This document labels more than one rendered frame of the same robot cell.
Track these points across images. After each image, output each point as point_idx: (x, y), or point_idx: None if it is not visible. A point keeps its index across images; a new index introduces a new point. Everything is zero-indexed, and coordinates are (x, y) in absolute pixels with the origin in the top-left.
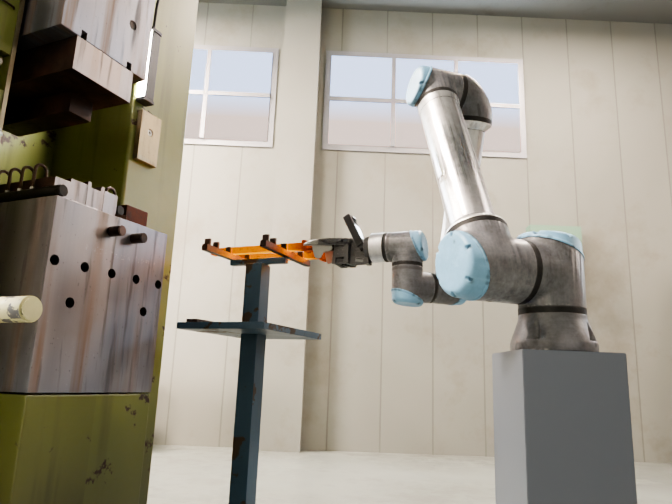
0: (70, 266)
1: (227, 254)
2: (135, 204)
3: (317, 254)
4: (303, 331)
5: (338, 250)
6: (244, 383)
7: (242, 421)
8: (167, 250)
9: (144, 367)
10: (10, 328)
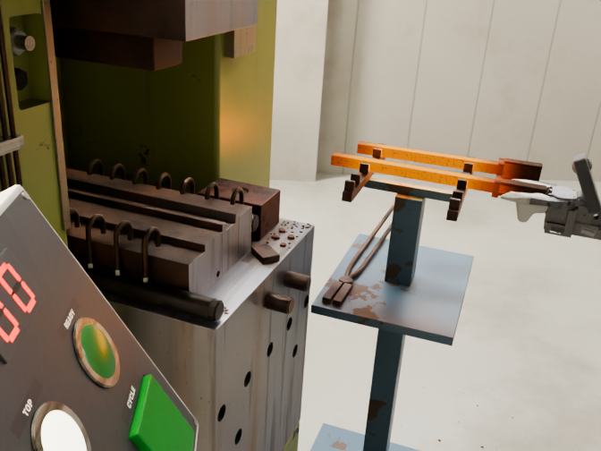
0: (235, 398)
1: (365, 180)
2: (232, 130)
3: (523, 216)
4: (467, 283)
5: (556, 212)
6: (386, 347)
7: (383, 386)
8: (266, 161)
9: (296, 404)
10: None
